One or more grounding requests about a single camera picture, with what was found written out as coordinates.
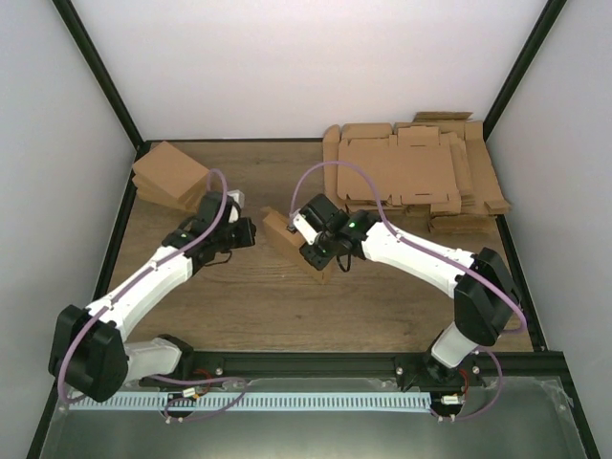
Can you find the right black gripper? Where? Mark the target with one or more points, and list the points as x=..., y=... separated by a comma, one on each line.
x=316, y=260

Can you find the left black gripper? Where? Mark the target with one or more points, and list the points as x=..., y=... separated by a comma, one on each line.
x=250, y=230

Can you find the brown cardboard box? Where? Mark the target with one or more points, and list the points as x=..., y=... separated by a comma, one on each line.
x=287, y=244

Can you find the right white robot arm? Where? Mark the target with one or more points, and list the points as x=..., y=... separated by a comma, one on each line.
x=482, y=289

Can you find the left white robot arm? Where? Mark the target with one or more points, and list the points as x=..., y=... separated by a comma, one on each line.
x=90, y=350

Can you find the stack of folded cardboard boxes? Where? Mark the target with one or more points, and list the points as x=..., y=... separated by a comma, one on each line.
x=168, y=177

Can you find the pile of flat cardboard blanks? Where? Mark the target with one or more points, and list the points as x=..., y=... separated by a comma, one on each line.
x=436, y=165

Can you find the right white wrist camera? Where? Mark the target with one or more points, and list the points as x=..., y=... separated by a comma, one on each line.
x=298, y=223

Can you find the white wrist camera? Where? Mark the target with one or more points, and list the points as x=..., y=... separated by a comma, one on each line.
x=298, y=223
x=236, y=199

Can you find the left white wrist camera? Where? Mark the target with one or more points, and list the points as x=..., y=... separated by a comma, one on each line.
x=236, y=199

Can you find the light blue slotted cable duct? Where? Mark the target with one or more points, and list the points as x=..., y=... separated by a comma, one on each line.
x=279, y=401

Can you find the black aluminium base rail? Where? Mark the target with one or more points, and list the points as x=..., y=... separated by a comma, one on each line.
x=406, y=369

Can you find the black frame post left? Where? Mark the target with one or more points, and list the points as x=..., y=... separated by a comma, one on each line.
x=85, y=44

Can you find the black frame post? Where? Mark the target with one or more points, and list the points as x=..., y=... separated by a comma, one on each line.
x=537, y=36
x=85, y=44

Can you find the black frame post right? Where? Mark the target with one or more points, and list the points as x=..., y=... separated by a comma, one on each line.
x=537, y=36

